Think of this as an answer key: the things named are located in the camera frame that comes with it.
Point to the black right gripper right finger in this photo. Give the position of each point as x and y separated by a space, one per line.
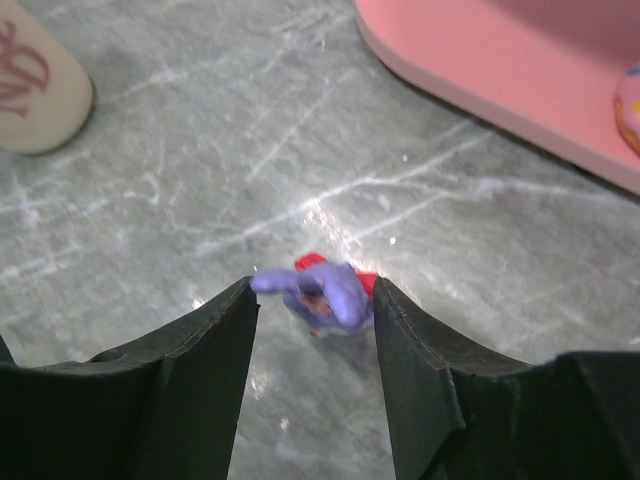
459 410

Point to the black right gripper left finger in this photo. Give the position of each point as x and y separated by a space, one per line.
163 406

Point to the small purple bunny toy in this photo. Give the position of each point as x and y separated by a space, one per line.
332 298

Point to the pink three-tier wooden shelf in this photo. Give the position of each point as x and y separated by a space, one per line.
544 71

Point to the beige round disc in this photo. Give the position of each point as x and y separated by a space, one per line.
46 95

